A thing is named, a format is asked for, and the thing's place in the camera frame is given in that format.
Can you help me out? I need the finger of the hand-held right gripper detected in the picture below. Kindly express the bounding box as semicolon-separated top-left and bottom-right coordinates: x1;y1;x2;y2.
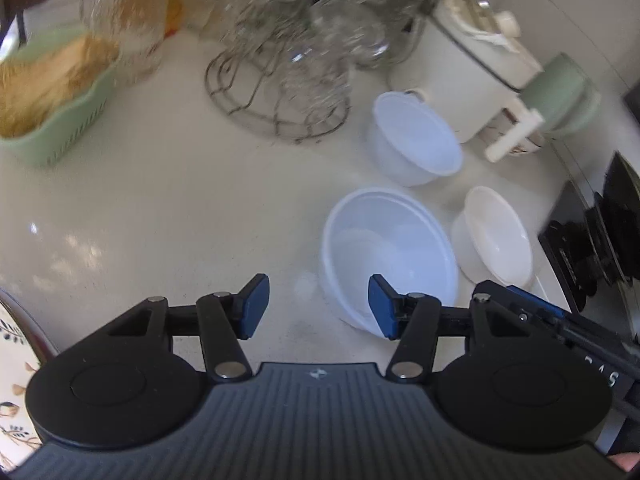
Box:
472;280;572;328

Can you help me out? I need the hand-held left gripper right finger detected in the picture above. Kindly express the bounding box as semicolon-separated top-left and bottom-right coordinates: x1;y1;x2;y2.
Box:
368;273;532;382

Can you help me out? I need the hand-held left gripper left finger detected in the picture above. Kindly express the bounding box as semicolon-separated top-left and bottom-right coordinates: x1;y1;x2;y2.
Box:
107;273;271;382

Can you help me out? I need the large translucent plastic bowl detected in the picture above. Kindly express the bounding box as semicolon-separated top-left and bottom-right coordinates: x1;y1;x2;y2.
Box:
320;187;460;342

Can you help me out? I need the white ceramic bowl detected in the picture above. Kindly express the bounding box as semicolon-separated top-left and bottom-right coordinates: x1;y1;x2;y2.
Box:
451;185;535;287

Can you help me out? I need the dark-rimmed floral plate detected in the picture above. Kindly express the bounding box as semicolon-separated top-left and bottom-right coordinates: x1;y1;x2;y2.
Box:
0;287;62;467

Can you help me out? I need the black stove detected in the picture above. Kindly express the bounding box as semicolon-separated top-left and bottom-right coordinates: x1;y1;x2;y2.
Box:
538;151;640;346

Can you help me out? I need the patterned ceramic mug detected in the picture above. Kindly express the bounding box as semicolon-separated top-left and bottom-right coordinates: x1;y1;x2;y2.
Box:
510;132;547;157

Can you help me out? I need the small translucent plastic bowl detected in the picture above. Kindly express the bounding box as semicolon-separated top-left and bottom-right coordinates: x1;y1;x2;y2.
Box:
367;90;464;187

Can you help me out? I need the pale green kettle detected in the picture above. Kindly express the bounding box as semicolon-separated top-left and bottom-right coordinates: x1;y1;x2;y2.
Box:
520;52;602;137

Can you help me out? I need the white electric cooker pot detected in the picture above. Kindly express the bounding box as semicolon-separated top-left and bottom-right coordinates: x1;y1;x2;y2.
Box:
389;0;547;164

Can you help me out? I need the green plastic basket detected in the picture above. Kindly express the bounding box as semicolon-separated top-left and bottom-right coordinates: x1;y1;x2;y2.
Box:
0;24;124;169

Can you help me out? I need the bundle of thin wooden sticks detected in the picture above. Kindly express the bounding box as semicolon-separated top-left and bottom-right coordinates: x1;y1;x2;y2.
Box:
0;35;118;138

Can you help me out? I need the glass jar with red lid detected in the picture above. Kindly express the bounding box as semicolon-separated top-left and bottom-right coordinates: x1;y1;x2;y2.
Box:
79;0;187;87

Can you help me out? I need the wire glass holder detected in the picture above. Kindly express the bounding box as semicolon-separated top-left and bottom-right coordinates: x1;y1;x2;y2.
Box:
204;0;391;144

